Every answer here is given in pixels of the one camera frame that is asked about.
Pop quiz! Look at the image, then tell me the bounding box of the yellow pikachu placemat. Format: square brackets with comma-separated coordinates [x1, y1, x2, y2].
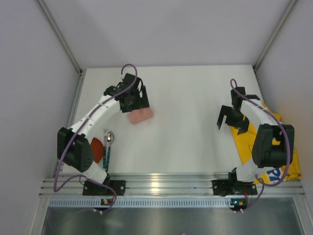
[230, 100, 301, 184]

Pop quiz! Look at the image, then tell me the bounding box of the pink plastic cup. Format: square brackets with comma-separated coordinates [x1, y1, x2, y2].
[127, 108, 154, 124]

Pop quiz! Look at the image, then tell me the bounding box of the red round plate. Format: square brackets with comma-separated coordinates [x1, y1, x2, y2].
[90, 138, 104, 164]

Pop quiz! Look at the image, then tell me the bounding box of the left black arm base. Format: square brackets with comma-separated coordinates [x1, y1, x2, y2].
[82, 180, 126, 196]

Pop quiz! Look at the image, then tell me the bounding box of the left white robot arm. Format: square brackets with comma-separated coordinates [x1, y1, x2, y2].
[57, 73, 150, 184]

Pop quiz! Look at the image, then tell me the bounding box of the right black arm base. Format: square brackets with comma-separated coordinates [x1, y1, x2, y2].
[212, 172, 257, 197]

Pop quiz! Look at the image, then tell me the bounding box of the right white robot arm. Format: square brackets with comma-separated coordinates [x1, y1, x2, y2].
[217, 87, 295, 182]

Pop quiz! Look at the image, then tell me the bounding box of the aluminium rail frame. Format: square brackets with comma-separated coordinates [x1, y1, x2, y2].
[39, 173, 305, 198]

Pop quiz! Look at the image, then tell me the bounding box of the slotted cable duct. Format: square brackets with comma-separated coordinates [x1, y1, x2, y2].
[49, 198, 245, 208]

